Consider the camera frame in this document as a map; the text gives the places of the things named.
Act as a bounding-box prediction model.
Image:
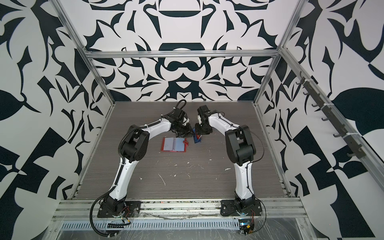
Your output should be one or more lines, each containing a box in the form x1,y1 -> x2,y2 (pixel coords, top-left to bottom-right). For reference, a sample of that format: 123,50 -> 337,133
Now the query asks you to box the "blue card stand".
193,128 -> 202,144

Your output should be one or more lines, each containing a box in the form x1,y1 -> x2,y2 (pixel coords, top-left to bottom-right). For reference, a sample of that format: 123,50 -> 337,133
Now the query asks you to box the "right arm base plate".
220,198 -> 263,217

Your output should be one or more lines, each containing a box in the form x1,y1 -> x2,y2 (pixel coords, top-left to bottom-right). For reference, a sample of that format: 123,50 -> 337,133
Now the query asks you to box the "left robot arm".
98,108 -> 192,218

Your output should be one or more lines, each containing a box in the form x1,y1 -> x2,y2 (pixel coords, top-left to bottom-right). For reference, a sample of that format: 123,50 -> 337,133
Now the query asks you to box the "green circuit board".
239,219 -> 255,235

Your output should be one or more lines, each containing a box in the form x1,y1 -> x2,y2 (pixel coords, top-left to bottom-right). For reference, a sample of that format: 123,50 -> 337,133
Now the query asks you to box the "left black corrugated cable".
89,187 -> 127,238

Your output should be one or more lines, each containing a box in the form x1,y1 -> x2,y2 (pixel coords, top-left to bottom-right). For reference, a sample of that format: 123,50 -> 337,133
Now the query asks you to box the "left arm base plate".
97,201 -> 142,218

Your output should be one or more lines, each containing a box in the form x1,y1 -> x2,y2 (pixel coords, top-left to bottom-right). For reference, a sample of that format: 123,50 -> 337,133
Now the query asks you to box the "wall hook rack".
298,71 -> 371,159

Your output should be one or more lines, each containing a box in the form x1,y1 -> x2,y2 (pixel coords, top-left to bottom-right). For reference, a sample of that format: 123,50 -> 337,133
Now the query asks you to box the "white slotted cable duct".
61,219 -> 240,231

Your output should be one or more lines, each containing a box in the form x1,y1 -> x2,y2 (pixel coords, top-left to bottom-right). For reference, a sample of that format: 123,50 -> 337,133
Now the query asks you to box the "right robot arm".
195,105 -> 261,217

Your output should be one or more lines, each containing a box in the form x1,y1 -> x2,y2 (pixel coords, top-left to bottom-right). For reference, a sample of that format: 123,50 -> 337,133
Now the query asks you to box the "red leather card holder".
161,137 -> 189,153

